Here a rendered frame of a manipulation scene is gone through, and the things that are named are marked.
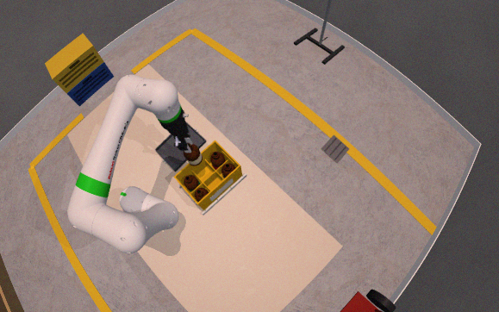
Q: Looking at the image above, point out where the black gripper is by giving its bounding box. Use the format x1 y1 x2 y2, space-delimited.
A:
168 119 192 153

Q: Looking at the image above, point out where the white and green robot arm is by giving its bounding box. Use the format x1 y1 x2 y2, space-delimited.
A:
67 75 189 253

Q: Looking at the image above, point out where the yellow divided crate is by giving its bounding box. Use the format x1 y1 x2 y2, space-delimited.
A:
178 140 242 209

